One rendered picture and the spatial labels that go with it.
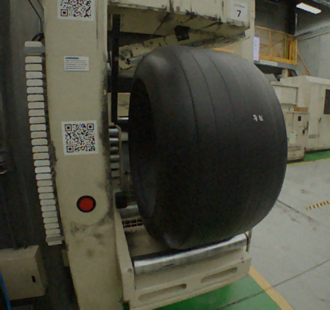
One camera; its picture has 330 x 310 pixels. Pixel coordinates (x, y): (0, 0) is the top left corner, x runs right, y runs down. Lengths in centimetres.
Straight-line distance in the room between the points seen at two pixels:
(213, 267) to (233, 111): 42
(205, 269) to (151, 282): 15
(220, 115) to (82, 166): 32
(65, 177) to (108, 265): 27
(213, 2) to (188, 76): 61
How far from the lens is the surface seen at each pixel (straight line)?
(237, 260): 66
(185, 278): 59
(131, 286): 52
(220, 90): 38
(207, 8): 93
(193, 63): 41
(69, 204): 52
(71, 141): 48
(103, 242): 58
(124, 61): 89
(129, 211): 77
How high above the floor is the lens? 128
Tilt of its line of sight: 11 degrees down
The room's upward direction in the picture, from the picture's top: straight up
